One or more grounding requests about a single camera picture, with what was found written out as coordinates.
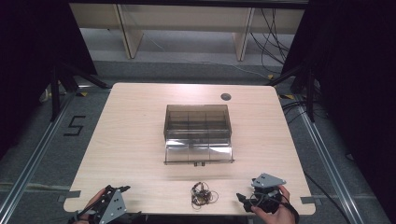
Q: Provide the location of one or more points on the clear smoky acrylic compartment box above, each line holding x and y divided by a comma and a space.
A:
198, 133

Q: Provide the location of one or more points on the person's right hand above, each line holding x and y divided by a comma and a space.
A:
277, 214

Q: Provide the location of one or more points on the grey round table grommet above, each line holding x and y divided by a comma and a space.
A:
225, 96

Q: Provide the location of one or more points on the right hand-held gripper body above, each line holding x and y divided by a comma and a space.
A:
267, 194

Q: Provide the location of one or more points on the black metal stand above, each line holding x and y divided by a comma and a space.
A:
56, 90
308, 90

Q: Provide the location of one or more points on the person's left hand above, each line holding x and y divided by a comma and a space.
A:
93, 200

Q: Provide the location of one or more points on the black curtain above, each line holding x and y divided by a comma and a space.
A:
34, 62
351, 77

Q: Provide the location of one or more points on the tangled black earphones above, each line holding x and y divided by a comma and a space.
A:
203, 196

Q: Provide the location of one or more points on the yellow black floor marker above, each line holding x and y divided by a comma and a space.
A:
287, 96

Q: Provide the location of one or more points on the grey tape strip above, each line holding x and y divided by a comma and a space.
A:
308, 200
70, 195

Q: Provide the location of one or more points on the long white desk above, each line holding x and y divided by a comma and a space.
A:
186, 18

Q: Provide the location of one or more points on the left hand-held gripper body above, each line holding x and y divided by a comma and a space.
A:
111, 203

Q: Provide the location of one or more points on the small yellow floor marker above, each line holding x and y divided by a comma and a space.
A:
270, 76

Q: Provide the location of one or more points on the aluminium floor rail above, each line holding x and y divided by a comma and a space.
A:
34, 155
327, 161

